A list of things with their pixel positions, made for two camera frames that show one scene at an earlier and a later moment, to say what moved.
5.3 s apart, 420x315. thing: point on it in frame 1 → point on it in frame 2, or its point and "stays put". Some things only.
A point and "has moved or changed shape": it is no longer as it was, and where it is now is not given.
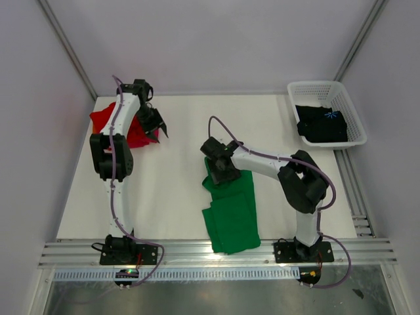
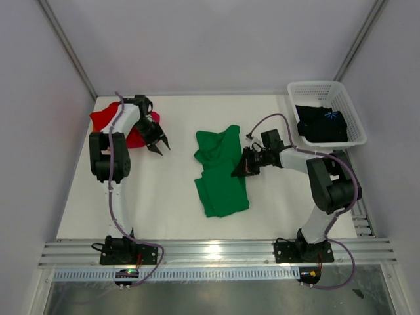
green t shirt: [231, 218] has moved or changed shape
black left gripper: [157, 121] → [158, 133]
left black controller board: [129, 273] stays put
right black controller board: [309, 275] stays put
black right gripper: [217, 176] → [245, 168]
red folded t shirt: [138, 136] stays put
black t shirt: [319, 124] stays put
